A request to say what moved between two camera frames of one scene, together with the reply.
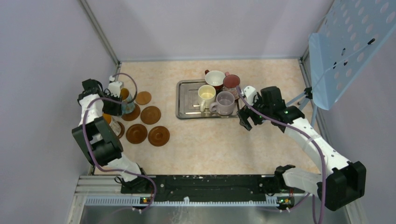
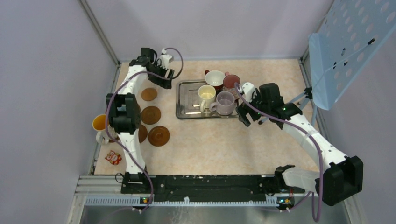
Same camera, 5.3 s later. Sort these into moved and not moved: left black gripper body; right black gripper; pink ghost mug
Moved: left black gripper body
Not moved: pink ghost mug; right black gripper
